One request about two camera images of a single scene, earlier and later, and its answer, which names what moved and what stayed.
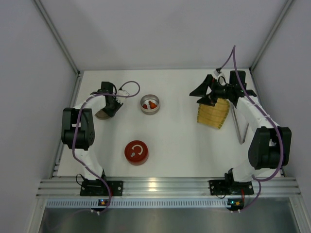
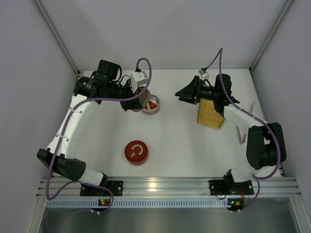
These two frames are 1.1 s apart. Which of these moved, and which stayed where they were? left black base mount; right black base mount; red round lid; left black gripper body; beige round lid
Moved: beige round lid; left black gripper body
Stayed: red round lid; left black base mount; right black base mount
